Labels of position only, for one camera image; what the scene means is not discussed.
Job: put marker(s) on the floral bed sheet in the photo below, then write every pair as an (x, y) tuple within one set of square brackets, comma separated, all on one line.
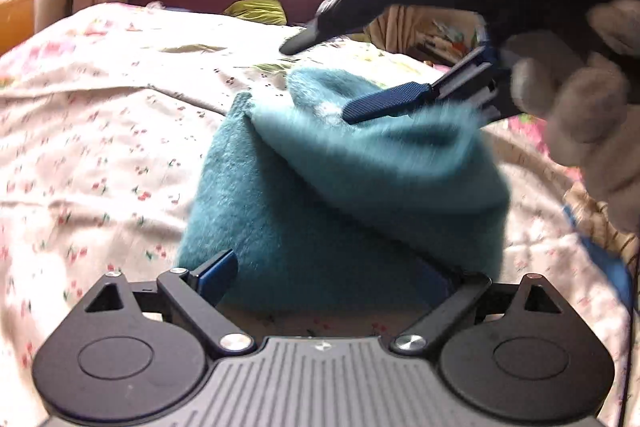
[(100, 132)]

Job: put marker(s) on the wooden desk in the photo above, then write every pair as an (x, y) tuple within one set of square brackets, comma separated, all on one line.
[(17, 19)]

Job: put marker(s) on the teal fuzzy garment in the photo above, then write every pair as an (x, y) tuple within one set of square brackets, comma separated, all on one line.
[(300, 217)]

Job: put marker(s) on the person's right hand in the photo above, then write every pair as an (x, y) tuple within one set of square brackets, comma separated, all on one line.
[(585, 122)]

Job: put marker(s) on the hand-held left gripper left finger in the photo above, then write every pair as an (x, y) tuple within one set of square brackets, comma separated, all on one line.
[(215, 279)]

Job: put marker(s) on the green pillow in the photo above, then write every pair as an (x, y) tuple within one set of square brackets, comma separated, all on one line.
[(260, 9)]

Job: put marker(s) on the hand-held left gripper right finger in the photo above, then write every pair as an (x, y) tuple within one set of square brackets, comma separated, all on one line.
[(450, 307)]

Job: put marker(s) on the pile of books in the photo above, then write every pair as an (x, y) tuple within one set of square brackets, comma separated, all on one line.
[(445, 39)]

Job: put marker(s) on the blue fabric strip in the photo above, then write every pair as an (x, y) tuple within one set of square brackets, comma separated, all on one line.
[(600, 257)]

